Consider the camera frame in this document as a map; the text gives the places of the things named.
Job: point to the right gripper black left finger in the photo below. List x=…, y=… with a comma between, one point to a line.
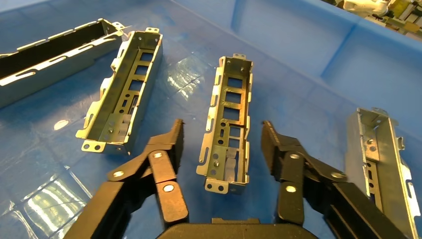
x=165, y=171

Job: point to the blue plastic bin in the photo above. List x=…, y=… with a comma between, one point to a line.
x=296, y=49

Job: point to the dark grey metal bracket part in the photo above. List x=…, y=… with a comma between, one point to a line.
x=49, y=79

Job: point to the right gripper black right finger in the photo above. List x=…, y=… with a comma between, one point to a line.
x=290, y=171

